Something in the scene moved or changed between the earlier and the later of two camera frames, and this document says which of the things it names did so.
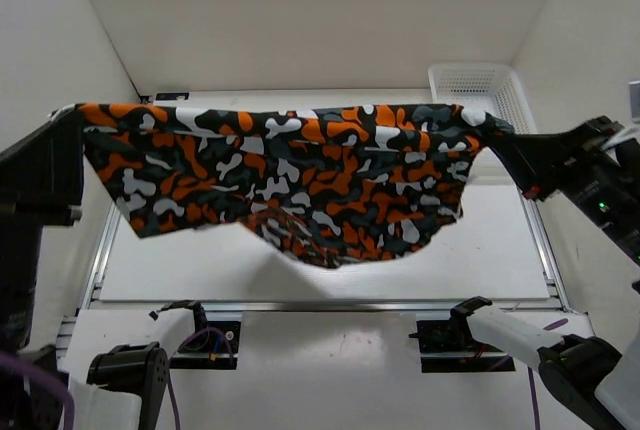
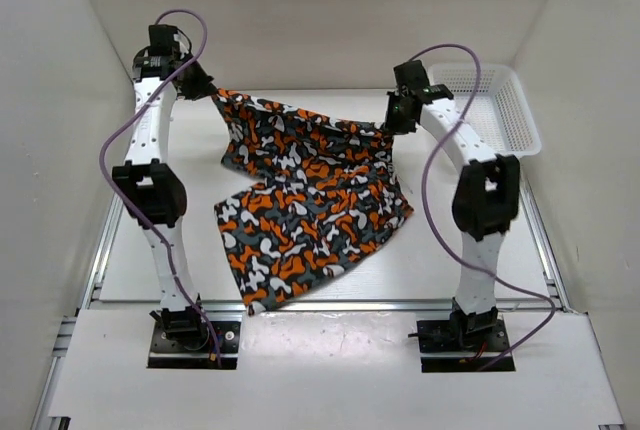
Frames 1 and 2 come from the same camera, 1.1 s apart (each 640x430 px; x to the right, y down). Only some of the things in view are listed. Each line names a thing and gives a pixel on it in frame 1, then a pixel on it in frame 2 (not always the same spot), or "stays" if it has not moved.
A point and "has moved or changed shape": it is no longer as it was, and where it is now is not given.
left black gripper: (41, 170) -> (200, 88)
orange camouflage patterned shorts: (331, 185) has moved or changed shape
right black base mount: (456, 336) stays
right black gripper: (542, 163) -> (392, 123)
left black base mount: (214, 347) stays
